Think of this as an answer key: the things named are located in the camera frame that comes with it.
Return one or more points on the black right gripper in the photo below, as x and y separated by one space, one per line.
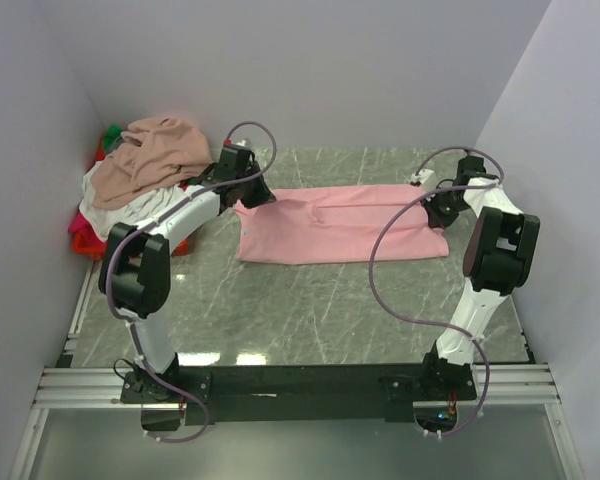
434 218

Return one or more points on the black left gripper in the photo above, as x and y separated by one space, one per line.
263 196

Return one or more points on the pink t shirt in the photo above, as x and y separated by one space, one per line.
323 225

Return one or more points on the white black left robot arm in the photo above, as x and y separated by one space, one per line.
136 273

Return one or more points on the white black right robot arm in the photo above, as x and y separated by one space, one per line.
497 260

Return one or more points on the beige t shirt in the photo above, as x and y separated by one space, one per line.
155 153

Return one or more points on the white t shirt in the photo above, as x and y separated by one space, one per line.
115 210

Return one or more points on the green garment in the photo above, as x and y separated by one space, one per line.
110 136

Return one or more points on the red plastic basket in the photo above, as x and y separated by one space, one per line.
84 240

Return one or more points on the magenta t shirt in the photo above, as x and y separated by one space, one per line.
85 225

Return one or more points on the black base beam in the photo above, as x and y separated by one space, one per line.
212 394

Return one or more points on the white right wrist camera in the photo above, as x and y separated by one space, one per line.
425 179

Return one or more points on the aluminium frame rail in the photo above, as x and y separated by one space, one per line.
99 389

